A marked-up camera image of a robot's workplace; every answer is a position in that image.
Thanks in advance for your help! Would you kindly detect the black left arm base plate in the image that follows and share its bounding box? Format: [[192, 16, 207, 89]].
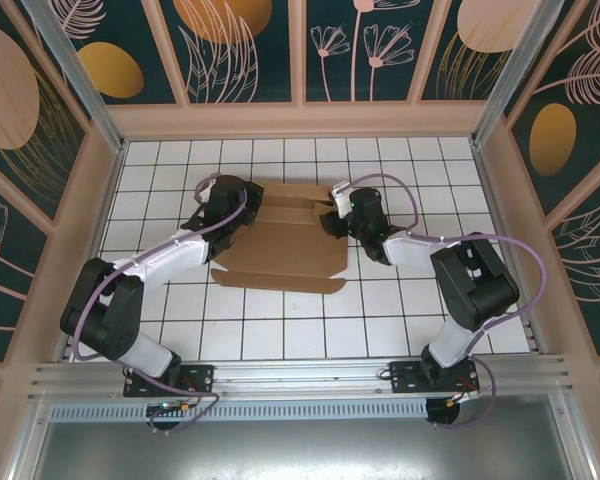
[[122, 352, 216, 399]]

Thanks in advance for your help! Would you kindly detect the aluminium corner post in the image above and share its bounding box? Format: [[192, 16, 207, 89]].
[[469, 0, 557, 149], [32, 0, 127, 154]]

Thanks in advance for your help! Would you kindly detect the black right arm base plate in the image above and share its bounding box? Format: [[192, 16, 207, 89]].
[[387, 349, 481, 396]]

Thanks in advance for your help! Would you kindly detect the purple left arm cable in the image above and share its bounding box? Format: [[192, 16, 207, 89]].
[[72, 175, 251, 437]]

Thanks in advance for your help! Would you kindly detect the aluminium mounting rail beam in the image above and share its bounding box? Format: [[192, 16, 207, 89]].
[[27, 353, 576, 401]]

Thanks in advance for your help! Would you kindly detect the slotted grey cable duct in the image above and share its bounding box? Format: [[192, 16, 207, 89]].
[[47, 398, 430, 422]]

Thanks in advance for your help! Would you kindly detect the aluminium left corner post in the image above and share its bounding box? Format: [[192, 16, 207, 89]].
[[32, 0, 127, 154]]

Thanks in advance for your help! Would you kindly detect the brown cardboard box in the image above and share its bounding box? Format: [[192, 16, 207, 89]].
[[210, 182, 350, 296]]

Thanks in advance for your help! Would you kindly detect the aluminium right corner post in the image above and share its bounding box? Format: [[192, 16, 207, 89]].
[[469, 0, 557, 149]]

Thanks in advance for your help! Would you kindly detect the grey metal sheet panel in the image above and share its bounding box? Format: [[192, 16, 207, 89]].
[[7, 392, 599, 480]]

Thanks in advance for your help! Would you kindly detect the aluminium left table edge rail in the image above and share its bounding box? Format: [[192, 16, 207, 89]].
[[57, 142, 129, 364]]

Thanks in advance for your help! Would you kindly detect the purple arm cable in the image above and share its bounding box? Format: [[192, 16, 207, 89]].
[[72, 175, 251, 437], [347, 172, 549, 431]]

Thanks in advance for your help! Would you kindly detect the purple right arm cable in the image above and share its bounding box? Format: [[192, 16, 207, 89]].
[[347, 172, 549, 431]]

